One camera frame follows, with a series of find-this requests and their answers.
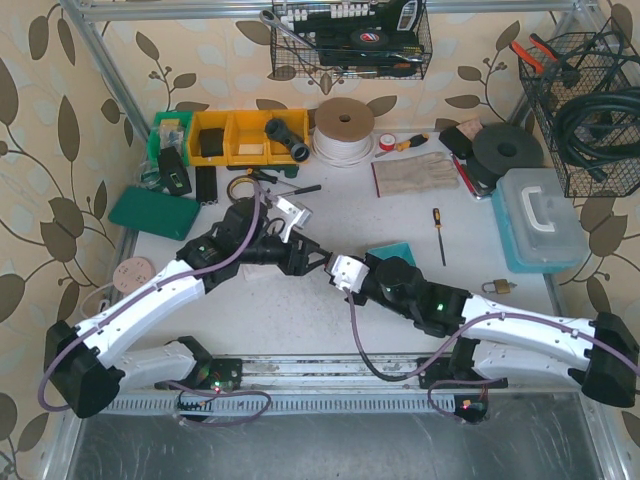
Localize teal plastic tray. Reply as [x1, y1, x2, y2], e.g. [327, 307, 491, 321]
[364, 242, 416, 272]

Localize claw hammer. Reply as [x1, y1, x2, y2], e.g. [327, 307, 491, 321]
[272, 184, 322, 198]

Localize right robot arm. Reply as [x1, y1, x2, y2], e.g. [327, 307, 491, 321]
[333, 256, 639, 408]

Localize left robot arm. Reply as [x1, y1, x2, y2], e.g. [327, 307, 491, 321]
[41, 198, 331, 419]

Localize white peg board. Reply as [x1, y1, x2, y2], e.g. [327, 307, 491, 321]
[241, 265, 260, 281]

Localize brown tape roll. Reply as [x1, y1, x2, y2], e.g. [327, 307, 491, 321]
[226, 175, 262, 204]

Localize small black yellow screwdriver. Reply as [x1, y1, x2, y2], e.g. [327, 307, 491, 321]
[432, 208, 447, 266]

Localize black ribbed block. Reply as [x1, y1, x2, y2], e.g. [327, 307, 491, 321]
[195, 166, 218, 206]

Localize grey pipe fitting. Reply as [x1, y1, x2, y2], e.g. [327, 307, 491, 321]
[264, 118, 310, 163]

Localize canvas work glove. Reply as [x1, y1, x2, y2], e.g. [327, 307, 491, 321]
[372, 152, 459, 198]

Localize brass padlock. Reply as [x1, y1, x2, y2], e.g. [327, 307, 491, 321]
[481, 279, 517, 295]

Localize yellow bin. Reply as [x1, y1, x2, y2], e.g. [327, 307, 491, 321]
[224, 110, 271, 166]
[187, 110, 233, 167]
[264, 109, 310, 165]

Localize red white tape roll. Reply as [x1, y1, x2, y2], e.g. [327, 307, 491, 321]
[378, 133, 396, 152]

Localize green flat case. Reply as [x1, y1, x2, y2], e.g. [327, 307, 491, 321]
[108, 186, 200, 240]

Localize red utility knife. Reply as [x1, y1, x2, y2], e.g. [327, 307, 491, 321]
[451, 154, 493, 200]

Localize black green meter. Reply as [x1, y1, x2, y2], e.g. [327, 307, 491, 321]
[157, 147, 192, 196]

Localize sanding disc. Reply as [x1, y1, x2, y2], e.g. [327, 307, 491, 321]
[112, 257, 156, 295]

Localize black sanding block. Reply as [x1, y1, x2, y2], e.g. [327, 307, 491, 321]
[439, 126, 473, 160]

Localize green bin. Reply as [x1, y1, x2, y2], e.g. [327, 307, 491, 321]
[147, 112, 193, 166]

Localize clear teal toolbox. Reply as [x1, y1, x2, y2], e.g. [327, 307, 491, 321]
[491, 168, 589, 274]

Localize black filament spool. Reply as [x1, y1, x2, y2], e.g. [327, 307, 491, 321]
[466, 123, 544, 188]

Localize white cable spool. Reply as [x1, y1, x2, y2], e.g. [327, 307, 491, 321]
[312, 97, 375, 168]

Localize wire basket with tools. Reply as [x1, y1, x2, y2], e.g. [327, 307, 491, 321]
[259, 1, 432, 84]

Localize orange handled pliers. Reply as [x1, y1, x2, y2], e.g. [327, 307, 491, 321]
[509, 33, 559, 75]

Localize coiled black hose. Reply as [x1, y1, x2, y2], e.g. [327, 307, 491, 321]
[553, 29, 640, 182]

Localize wire basket with hoses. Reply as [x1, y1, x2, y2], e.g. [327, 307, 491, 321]
[514, 18, 639, 198]

